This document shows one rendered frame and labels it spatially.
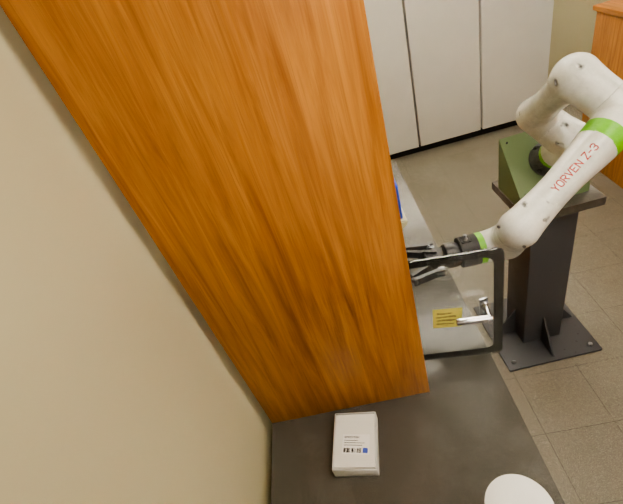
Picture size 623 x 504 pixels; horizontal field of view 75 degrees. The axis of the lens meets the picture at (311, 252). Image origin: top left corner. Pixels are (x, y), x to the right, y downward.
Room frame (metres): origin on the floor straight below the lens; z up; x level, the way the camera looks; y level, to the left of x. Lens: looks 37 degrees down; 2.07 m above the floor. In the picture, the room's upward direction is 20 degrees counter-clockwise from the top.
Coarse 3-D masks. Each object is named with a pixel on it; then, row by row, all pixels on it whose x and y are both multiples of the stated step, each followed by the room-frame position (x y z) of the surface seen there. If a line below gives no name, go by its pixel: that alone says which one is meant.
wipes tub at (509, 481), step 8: (496, 480) 0.33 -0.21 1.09; (504, 480) 0.33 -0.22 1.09; (512, 480) 0.32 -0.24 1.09; (520, 480) 0.32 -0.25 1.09; (528, 480) 0.31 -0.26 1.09; (488, 488) 0.32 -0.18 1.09; (496, 488) 0.32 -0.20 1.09; (504, 488) 0.31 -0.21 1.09; (512, 488) 0.31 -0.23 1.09; (520, 488) 0.30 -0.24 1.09; (528, 488) 0.30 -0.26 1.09; (536, 488) 0.30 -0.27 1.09; (488, 496) 0.31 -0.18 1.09; (496, 496) 0.31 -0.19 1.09; (504, 496) 0.30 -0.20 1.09; (512, 496) 0.30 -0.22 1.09; (520, 496) 0.29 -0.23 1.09; (528, 496) 0.29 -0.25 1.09; (536, 496) 0.28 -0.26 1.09; (544, 496) 0.28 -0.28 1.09
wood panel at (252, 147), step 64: (0, 0) 0.73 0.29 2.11; (64, 0) 0.72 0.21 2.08; (128, 0) 0.70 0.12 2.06; (192, 0) 0.69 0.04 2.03; (256, 0) 0.68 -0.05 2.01; (320, 0) 0.67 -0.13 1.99; (64, 64) 0.73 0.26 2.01; (128, 64) 0.71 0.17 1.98; (192, 64) 0.70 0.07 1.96; (256, 64) 0.68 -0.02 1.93; (320, 64) 0.67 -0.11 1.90; (128, 128) 0.72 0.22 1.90; (192, 128) 0.70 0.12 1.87; (256, 128) 0.69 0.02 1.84; (320, 128) 0.67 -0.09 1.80; (384, 128) 0.66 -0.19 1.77; (128, 192) 0.73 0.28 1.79; (192, 192) 0.71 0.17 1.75; (256, 192) 0.70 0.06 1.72; (320, 192) 0.68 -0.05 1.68; (384, 192) 0.66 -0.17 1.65; (192, 256) 0.72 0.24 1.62; (256, 256) 0.70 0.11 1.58; (320, 256) 0.68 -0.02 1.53; (384, 256) 0.66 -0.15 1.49; (256, 320) 0.71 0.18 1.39; (320, 320) 0.69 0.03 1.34; (384, 320) 0.67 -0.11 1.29; (256, 384) 0.73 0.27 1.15; (320, 384) 0.70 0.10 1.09; (384, 384) 0.67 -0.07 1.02
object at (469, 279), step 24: (408, 264) 0.73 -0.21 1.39; (432, 264) 0.71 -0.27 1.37; (456, 264) 0.70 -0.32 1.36; (480, 264) 0.68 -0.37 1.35; (504, 264) 0.67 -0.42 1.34; (432, 288) 0.71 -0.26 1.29; (456, 288) 0.70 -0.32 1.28; (480, 288) 0.68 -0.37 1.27; (432, 312) 0.72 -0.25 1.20; (480, 312) 0.68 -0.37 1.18; (432, 336) 0.72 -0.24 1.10; (456, 336) 0.70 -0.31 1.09; (480, 336) 0.68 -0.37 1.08
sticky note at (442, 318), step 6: (438, 312) 0.71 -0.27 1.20; (444, 312) 0.71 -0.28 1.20; (450, 312) 0.70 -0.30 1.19; (456, 312) 0.70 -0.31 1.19; (438, 318) 0.71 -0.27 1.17; (444, 318) 0.71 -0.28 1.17; (450, 318) 0.70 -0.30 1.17; (456, 318) 0.70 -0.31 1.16; (438, 324) 0.71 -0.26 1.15; (444, 324) 0.71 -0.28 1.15; (450, 324) 0.70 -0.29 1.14; (456, 324) 0.70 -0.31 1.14
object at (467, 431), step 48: (432, 240) 1.29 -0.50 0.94; (432, 384) 0.67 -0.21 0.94; (480, 384) 0.62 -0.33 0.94; (288, 432) 0.68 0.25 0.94; (384, 432) 0.59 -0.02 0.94; (432, 432) 0.54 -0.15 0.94; (480, 432) 0.50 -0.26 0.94; (528, 432) 0.46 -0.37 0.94; (288, 480) 0.55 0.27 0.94; (336, 480) 0.51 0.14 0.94; (384, 480) 0.47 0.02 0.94; (432, 480) 0.43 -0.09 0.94; (480, 480) 0.39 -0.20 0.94
